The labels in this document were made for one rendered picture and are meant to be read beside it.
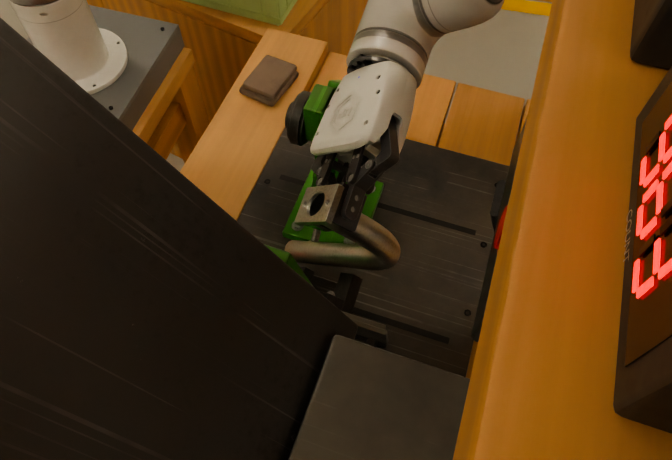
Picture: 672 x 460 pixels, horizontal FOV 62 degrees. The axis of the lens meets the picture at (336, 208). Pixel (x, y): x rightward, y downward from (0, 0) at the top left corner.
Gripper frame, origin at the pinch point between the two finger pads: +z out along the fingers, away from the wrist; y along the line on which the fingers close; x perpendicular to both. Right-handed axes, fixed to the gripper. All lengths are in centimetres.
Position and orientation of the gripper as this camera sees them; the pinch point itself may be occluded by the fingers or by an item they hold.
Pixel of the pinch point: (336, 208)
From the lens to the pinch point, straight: 56.0
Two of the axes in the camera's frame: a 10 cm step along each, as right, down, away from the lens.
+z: -3.2, 9.1, -2.6
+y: 5.9, -0.3, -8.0
